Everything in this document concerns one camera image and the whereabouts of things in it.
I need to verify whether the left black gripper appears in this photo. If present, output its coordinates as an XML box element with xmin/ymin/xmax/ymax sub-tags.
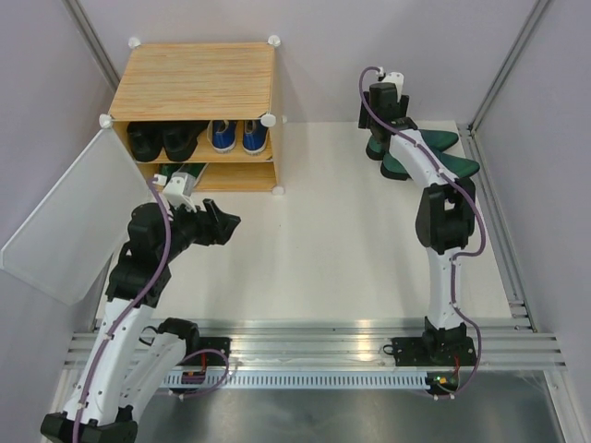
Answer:
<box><xmin>158</xmin><ymin>198</ymin><xmax>241</xmax><ymax>262</ymax></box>

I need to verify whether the green sneaker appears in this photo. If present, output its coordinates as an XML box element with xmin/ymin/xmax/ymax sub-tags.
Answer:
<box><xmin>151</xmin><ymin>163</ymin><xmax>181</xmax><ymax>186</ymax></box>
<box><xmin>172</xmin><ymin>162</ymin><xmax>208</xmax><ymax>191</ymax></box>

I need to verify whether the green loafer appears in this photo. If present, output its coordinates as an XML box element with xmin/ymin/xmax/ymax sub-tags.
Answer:
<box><xmin>366</xmin><ymin>129</ymin><xmax>459</xmax><ymax>161</ymax></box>
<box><xmin>380</xmin><ymin>151</ymin><xmax>480</xmax><ymax>181</ymax></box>

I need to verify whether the black patent shoe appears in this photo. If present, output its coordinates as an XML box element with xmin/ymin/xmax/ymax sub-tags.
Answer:
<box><xmin>127</xmin><ymin>122</ymin><xmax>163</xmax><ymax>162</ymax></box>
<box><xmin>162</xmin><ymin>121</ymin><xmax>209</xmax><ymax>162</ymax></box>

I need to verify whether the blue sneaker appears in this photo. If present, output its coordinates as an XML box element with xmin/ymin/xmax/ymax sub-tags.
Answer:
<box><xmin>242</xmin><ymin>120</ymin><xmax>268</xmax><ymax>155</ymax></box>
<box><xmin>210</xmin><ymin>120</ymin><xmax>237</xmax><ymax>154</ymax></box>

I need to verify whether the green loafer front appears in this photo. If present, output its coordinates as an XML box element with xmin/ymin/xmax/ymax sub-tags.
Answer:
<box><xmin>380</xmin><ymin>151</ymin><xmax>480</xmax><ymax>181</ymax></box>

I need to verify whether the white translucent cabinet door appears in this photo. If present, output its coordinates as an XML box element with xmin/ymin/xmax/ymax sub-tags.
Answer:
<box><xmin>1</xmin><ymin>129</ymin><xmax>150</xmax><ymax>305</ymax></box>

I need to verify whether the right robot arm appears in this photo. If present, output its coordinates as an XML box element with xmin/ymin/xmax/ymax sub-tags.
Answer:
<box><xmin>358</xmin><ymin>81</ymin><xmax>480</xmax><ymax>366</ymax></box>

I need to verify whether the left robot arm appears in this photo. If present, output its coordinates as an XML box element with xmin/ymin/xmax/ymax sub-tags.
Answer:
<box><xmin>41</xmin><ymin>199</ymin><xmax>241</xmax><ymax>442</ymax></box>

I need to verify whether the wooden two-shelf shoe cabinet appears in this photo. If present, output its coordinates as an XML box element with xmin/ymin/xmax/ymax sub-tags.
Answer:
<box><xmin>100</xmin><ymin>35</ymin><xmax>286</xmax><ymax>195</ymax></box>

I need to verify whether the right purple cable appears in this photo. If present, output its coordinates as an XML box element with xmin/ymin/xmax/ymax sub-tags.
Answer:
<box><xmin>358</xmin><ymin>66</ymin><xmax>487</xmax><ymax>402</ymax></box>

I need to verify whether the purple cable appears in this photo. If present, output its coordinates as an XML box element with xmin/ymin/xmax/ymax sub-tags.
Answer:
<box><xmin>358</xmin><ymin>66</ymin><xmax>487</xmax><ymax>402</ymax></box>
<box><xmin>73</xmin><ymin>179</ymin><xmax>231</xmax><ymax>443</ymax></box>

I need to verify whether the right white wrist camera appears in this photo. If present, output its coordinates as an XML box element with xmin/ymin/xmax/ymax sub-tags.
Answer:
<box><xmin>378</xmin><ymin>70</ymin><xmax>404</xmax><ymax>97</ymax></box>

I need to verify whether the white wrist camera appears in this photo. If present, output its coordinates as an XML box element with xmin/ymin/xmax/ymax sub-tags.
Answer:
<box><xmin>378</xmin><ymin>70</ymin><xmax>404</xmax><ymax>97</ymax></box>
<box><xmin>148</xmin><ymin>172</ymin><xmax>197</xmax><ymax>212</ymax></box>

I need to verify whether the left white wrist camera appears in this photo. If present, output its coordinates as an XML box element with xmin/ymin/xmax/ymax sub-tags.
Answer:
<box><xmin>148</xmin><ymin>172</ymin><xmax>197</xmax><ymax>212</ymax></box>

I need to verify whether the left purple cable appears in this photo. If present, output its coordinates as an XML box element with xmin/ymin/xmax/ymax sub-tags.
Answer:
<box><xmin>73</xmin><ymin>179</ymin><xmax>231</xmax><ymax>443</ymax></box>

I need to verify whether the right aluminium frame post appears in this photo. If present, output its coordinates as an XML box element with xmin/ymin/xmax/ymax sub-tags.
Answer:
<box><xmin>466</xmin><ymin>0</ymin><xmax>554</xmax><ymax>134</ymax></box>

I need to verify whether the aluminium frame post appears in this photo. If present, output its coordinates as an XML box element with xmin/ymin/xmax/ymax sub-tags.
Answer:
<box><xmin>62</xmin><ymin>0</ymin><xmax>120</xmax><ymax>91</ymax></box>
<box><xmin>466</xmin><ymin>0</ymin><xmax>554</xmax><ymax>134</ymax></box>

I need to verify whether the left aluminium frame post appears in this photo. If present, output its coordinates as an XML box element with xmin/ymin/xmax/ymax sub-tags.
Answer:
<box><xmin>62</xmin><ymin>0</ymin><xmax>120</xmax><ymax>91</ymax></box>

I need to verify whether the white slotted cable duct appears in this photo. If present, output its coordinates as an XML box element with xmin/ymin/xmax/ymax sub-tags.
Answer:
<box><xmin>159</xmin><ymin>372</ymin><xmax>428</xmax><ymax>389</ymax></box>

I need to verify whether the aluminium mounting rail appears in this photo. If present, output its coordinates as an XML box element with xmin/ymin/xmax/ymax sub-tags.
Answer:
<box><xmin>64</xmin><ymin>317</ymin><xmax>569</xmax><ymax>370</ymax></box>

